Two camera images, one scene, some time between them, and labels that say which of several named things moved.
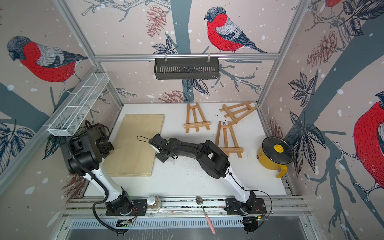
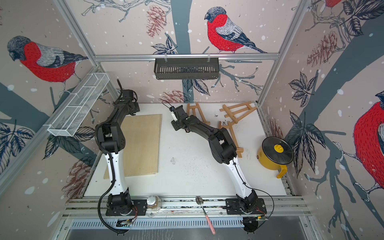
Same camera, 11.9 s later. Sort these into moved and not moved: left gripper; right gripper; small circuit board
Moved: left gripper; right gripper
Not moved: small circuit board
